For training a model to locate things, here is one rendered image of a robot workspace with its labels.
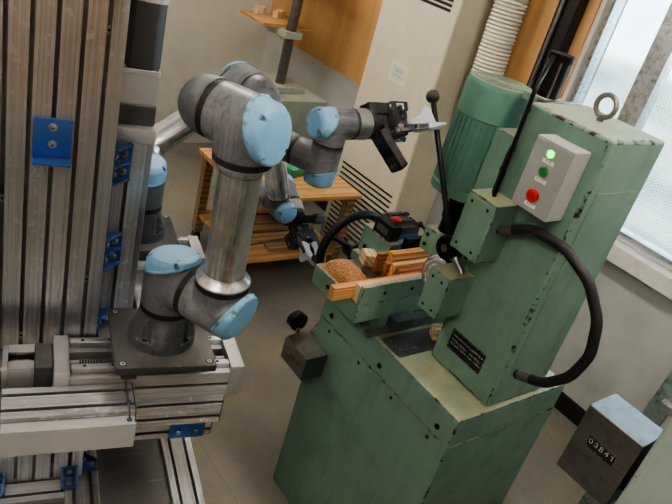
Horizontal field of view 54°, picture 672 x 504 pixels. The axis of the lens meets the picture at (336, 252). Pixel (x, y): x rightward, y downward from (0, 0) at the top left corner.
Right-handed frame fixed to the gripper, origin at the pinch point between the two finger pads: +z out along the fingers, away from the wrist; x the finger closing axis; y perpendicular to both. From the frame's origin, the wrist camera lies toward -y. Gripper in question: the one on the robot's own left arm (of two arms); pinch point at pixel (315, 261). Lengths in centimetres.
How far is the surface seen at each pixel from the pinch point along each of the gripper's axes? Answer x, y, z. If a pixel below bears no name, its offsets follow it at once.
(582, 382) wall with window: -140, 17, 57
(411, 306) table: 0.0, -33.0, 32.9
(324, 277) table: 20.9, -26.1, 18.9
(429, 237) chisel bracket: -3.6, -46.0, 18.0
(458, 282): 9, -59, 39
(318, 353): 14.4, -4.2, 33.3
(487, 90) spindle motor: 4, -87, 1
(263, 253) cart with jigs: -45, 89, -53
